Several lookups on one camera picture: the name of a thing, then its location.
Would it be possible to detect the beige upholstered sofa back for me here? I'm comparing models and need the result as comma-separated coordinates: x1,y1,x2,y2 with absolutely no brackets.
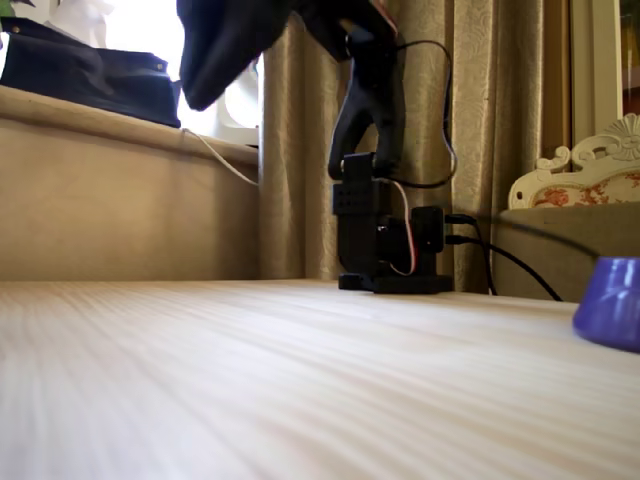
0,84,262,283

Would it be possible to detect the red white servo wire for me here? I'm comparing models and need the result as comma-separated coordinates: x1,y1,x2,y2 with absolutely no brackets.
378,176,420,277

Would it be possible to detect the beige patterned curtain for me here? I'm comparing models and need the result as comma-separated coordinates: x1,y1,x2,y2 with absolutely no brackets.
261,0,572,295

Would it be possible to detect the dark fabric bag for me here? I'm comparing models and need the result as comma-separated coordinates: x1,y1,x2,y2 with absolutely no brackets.
0,17,182,129

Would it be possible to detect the ornate white chair back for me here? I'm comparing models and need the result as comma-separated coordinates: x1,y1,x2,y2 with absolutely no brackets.
507,111,640,211

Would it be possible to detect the thin white cord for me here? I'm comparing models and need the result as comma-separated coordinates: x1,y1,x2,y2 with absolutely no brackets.
179,126,261,187

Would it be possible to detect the white window frame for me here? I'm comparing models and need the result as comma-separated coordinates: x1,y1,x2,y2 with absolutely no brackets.
569,0,640,147

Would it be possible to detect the long black camera cable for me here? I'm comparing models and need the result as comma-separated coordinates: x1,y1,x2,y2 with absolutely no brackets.
377,39,602,261

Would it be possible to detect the white fan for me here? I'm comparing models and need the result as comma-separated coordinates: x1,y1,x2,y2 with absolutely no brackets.
216,54,265,147

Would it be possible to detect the purple plastic bowl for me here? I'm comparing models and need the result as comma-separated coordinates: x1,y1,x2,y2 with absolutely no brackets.
571,257,640,354

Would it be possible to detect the black plugged controller cable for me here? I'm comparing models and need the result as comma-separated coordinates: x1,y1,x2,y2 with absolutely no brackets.
443,212,498,296
445,234,565,302

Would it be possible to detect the grey-green upholstered cushion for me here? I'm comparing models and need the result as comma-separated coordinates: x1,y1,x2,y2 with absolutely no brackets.
492,201,640,302

